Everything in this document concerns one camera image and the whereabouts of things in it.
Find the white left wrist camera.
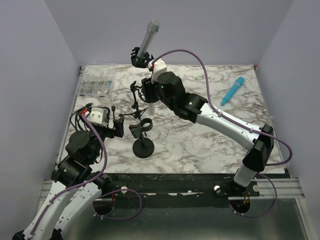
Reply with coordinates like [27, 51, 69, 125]
[84, 107, 108, 127]

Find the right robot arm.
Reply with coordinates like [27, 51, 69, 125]
[141, 71, 274, 196]

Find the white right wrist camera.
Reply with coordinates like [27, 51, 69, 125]
[147, 58, 167, 83]

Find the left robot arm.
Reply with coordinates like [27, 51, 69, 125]
[13, 114, 124, 240]

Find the silver microphone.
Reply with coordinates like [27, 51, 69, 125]
[136, 19, 160, 58]

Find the black short clip stand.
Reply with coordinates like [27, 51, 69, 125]
[129, 118, 155, 159]

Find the white microphone grey head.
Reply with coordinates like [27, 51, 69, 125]
[148, 103, 155, 116]

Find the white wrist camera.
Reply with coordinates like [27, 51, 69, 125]
[84, 107, 108, 127]
[147, 58, 167, 83]

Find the black tripod shock-mount stand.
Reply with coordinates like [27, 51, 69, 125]
[119, 81, 148, 121]

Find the black coiled cable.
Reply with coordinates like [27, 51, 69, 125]
[69, 101, 116, 133]

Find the blue microphone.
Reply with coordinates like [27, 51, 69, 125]
[220, 77, 245, 106]

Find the clear plastic parts box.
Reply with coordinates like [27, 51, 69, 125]
[77, 71, 116, 98]

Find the black tall round-base stand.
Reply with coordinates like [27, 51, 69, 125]
[130, 47, 155, 74]

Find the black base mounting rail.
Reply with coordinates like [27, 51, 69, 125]
[93, 173, 260, 209]

